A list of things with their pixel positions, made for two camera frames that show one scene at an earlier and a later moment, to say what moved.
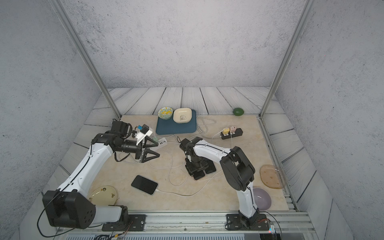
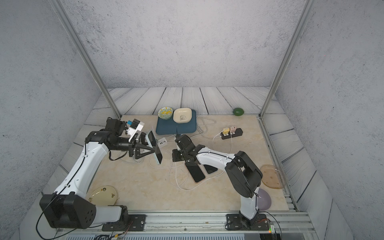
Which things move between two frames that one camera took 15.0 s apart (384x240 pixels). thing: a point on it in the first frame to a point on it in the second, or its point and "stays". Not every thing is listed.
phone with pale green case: [210, 167] stays
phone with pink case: [198, 174] stays
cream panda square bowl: [182, 115] stays
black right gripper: [190, 169] to [174, 152]
